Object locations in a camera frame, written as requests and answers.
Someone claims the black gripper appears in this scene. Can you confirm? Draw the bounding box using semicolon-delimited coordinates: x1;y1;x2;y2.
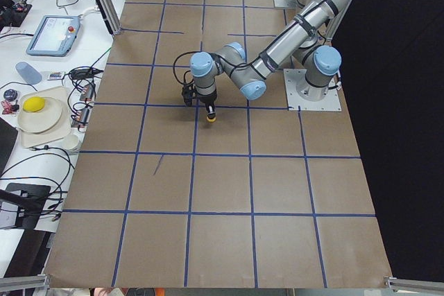
196;90;217;113

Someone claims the yellow push button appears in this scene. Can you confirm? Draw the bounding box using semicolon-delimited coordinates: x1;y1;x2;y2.
206;112;216;123

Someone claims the brown paper table cover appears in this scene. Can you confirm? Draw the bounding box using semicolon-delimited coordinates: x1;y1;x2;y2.
45;0;391;288

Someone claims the white paper cup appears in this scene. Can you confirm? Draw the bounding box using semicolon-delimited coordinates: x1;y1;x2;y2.
62;134;82;155

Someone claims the beige tray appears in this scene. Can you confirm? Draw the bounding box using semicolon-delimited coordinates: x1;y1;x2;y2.
17;86;71;148

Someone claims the blue teach pendant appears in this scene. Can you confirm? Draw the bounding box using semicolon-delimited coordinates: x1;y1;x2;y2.
26;15;80;57

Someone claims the yellow lemon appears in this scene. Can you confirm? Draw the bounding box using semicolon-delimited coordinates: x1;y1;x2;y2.
23;96;46;112

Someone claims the white plate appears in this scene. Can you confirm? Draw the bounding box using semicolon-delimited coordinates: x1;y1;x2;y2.
17;97;62;133

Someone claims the blue plastic cup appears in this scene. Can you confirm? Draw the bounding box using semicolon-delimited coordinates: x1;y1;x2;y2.
15;62;42;85

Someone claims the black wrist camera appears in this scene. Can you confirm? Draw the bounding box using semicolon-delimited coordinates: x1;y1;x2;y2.
181;81;197;107

